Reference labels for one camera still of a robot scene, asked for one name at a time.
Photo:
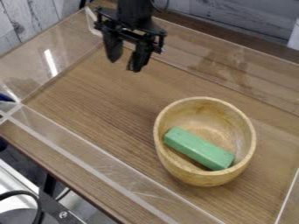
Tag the clear acrylic corner bracket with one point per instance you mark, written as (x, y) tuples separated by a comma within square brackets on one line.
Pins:
[(92, 19)]

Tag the brown wooden bowl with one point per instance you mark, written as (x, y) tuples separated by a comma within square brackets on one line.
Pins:
[(219, 123)]

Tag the black table leg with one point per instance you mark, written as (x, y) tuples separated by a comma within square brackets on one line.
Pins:
[(49, 185)]

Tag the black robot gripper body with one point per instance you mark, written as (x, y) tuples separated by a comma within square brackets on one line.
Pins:
[(131, 21)]

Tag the green rectangular block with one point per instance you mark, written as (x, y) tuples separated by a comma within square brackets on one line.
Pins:
[(201, 151)]

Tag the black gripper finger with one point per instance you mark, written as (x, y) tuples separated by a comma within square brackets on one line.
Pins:
[(140, 56), (113, 45)]

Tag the black metal bracket with screw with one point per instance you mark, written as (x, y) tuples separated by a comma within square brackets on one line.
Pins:
[(55, 213)]

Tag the clear acrylic tray walls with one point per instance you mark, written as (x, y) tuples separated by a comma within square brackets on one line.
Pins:
[(83, 116)]

